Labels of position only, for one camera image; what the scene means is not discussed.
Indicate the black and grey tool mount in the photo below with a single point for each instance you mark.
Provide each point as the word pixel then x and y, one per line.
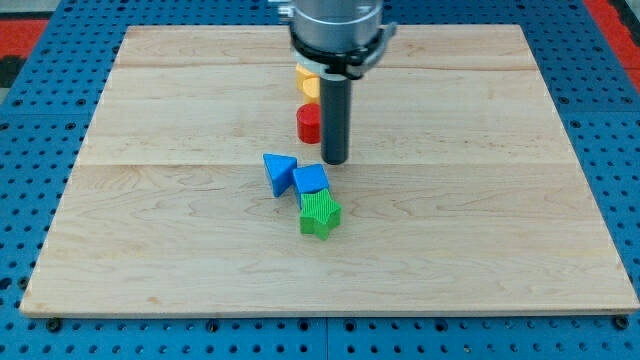
pixel 351 65

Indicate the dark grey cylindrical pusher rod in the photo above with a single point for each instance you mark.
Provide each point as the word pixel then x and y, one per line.
pixel 335 102

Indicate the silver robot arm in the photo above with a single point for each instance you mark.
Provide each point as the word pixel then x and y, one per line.
pixel 340 41

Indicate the yellow cylinder block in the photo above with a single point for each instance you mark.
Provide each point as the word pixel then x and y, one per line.
pixel 311 90

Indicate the yellow block behind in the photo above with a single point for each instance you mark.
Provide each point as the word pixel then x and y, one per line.
pixel 303 74

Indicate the red cylinder block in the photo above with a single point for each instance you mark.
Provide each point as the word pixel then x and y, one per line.
pixel 308 123

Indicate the blue cube block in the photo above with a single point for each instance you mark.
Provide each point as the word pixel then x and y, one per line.
pixel 309 180

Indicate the blue triangular block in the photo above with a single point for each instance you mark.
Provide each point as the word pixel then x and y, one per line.
pixel 279 170

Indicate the green star block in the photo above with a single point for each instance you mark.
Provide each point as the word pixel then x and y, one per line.
pixel 319 214

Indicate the light wooden board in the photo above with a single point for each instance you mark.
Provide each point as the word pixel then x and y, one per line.
pixel 192 196

